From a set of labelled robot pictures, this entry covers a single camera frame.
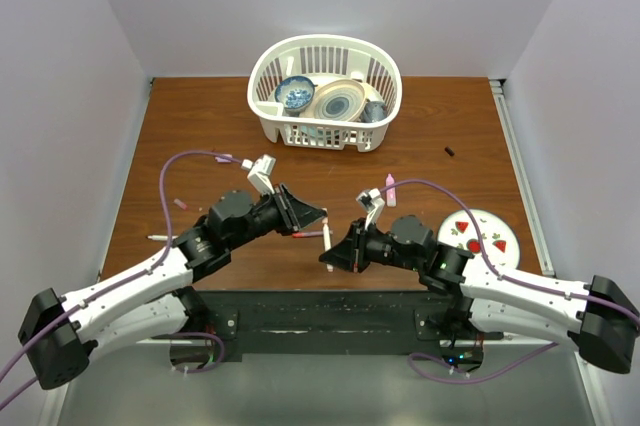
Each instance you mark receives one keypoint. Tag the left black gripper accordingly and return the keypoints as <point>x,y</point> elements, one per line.
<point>303,213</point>

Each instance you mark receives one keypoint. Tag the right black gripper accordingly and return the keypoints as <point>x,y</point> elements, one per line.
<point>342,255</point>

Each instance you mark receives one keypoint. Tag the red purple pen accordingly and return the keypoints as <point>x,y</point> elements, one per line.
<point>308,234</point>

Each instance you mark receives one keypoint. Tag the white pink pen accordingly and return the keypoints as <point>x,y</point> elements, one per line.
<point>326,233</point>

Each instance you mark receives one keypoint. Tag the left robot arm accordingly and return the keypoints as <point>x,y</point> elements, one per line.
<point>63,334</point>

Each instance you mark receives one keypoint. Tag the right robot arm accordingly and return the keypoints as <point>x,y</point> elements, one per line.
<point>596,318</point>

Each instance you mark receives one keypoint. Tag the purple eraser cap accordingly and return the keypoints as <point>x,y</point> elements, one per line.
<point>224,158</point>

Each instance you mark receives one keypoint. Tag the beige blue plate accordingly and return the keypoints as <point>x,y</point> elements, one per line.
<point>339,100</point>

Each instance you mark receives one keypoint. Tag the blue patterned bowl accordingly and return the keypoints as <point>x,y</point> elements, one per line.
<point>295,93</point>

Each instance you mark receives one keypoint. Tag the dark blue cup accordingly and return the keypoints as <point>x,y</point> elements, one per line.
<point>373,111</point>

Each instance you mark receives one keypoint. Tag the white plastic basket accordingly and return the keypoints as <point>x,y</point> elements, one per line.
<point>324,58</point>

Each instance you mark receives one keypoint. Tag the watermelon pattern plate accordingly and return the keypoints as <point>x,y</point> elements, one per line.
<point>500,241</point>

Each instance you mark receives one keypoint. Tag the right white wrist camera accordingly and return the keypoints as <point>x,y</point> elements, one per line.
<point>372,201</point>

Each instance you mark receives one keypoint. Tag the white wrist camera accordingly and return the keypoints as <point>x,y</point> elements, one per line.
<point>372,201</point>
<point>259,172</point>

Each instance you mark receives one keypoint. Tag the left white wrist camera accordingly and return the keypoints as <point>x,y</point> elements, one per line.
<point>259,172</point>

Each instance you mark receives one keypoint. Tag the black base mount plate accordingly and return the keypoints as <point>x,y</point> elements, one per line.
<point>330,322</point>

